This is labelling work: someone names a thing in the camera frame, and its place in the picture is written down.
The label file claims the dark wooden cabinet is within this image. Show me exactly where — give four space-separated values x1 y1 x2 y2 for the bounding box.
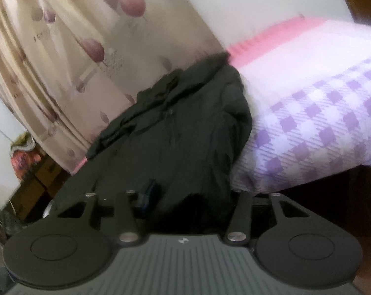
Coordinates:
4 156 70 224

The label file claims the black jacket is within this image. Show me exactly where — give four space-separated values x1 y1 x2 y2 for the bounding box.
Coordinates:
53 53 253 216

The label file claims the beige tulip print curtain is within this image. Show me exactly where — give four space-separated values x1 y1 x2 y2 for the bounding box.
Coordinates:
0 0 223 171

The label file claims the pink purple checked bed blanket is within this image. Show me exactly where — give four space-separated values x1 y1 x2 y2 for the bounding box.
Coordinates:
229 17 371 194

